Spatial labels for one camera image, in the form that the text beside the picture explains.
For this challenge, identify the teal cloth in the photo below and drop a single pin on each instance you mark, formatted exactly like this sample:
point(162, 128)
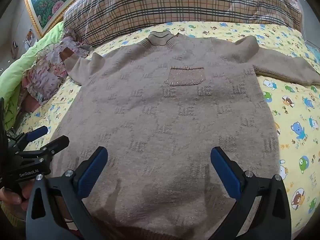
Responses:
point(313, 53)

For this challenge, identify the person's left hand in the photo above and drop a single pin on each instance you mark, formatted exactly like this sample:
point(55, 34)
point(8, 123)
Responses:
point(15, 200)

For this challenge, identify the beige knit sweater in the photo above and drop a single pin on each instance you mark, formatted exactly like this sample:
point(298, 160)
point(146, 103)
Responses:
point(162, 120)

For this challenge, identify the light green blanket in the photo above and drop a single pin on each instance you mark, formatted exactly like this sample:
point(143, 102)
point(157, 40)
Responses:
point(27, 65)

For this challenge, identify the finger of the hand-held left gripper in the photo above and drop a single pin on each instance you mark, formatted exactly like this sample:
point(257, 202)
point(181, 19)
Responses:
point(37, 132)
point(55, 146)

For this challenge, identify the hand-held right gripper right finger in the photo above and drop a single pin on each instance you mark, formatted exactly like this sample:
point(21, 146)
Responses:
point(225, 172)

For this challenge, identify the gold framed landscape painting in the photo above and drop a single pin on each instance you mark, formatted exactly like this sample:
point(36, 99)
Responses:
point(50, 2)

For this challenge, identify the small wall picture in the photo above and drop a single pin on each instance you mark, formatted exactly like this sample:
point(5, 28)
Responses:
point(29, 35)

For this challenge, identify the yellow cartoon bear bed sheet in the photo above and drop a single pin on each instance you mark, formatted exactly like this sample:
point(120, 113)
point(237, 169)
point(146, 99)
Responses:
point(297, 120)

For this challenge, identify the pink floral ruffled cloth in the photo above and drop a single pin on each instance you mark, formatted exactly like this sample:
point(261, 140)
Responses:
point(47, 72)

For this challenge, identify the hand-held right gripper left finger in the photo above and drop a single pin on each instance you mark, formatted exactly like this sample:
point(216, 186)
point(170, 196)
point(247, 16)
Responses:
point(92, 172)

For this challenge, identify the plaid quilt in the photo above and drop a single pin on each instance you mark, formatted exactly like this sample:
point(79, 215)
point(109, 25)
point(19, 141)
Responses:
point(175, 5)

